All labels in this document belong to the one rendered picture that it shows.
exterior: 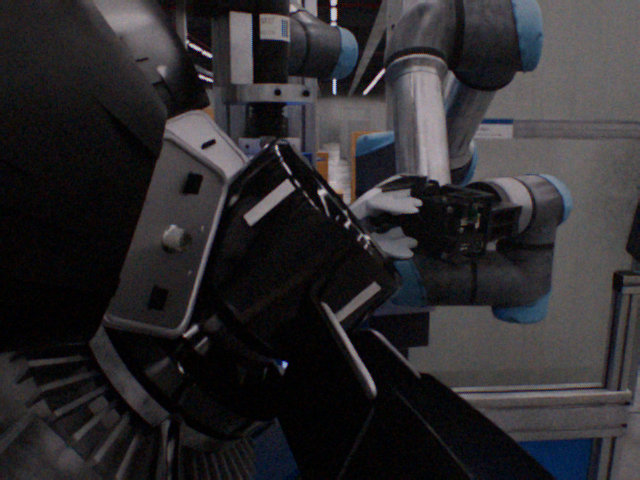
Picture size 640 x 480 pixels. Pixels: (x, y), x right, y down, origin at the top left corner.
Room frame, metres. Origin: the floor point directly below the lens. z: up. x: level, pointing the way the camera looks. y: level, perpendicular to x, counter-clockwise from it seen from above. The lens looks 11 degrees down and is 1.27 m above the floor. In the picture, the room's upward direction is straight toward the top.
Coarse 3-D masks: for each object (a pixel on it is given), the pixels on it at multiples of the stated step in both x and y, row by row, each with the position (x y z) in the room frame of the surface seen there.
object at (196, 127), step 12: (168, 120) 0.37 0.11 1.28; (180, 120) 0.37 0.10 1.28; (192, 120) 0.37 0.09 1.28; (204, 120) 0.38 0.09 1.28; (180, 132) 0.36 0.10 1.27; (192, 132) 0.37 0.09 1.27; (204, 132) 0.37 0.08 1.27; (216, 132) 0.37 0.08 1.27; (192, 144) 0.36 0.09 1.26; (216, 144) 0.37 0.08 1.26; (228, 144) 0.37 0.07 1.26; (216, 156) 0.36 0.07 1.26; (228, 156) 0.36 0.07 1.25; (240, 156) 0.36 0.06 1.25; (228, 168) 0.36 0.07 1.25
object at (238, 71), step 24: (216, 0) 0.37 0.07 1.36; (240, 0) 0.38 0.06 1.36; (216, 24) 0.40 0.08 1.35; (240, 24) 0.39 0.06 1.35; (216, 48) 0.40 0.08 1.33; (240, 48) 0.39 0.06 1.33; (216, 72) 0.40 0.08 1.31; (240, 72) 0.39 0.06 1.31; (240, 96) 0.39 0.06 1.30; (264, 96) 0.38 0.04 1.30; (288, 96) 0.39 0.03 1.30; (312, 96) 0.41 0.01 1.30
